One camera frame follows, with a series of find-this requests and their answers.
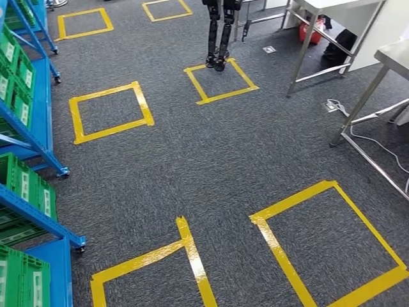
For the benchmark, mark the steel table with white top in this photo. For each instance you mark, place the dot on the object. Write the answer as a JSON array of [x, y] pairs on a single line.
[[335, 4]]

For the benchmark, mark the blue metal shelf rack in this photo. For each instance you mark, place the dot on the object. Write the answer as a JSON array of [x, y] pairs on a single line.
[[54, 271], [48, 36], [43, 106]]

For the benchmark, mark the black humanoid robot legs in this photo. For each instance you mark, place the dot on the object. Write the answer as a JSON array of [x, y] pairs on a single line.
[[212, 34]]

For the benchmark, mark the black bag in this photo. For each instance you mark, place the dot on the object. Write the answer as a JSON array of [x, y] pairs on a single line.
[[343, 44]]

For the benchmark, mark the white floor socket box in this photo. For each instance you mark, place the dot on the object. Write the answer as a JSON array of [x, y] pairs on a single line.
[[332, 106]]

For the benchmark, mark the white cabinet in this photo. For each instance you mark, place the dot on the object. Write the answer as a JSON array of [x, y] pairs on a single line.
[[376, 38]]

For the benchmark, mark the red bag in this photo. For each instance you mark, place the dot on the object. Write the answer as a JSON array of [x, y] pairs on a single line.
[[315, 36]]

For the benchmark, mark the metal floor plate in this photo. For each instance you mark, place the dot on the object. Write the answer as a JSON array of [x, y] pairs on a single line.
[[269, 49]]

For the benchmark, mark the chrome stanchion base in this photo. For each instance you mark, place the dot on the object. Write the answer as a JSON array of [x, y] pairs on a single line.
[[57, 3]]

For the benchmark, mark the steel tube table frame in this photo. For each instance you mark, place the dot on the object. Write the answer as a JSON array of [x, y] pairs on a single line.
[[236, 25]]

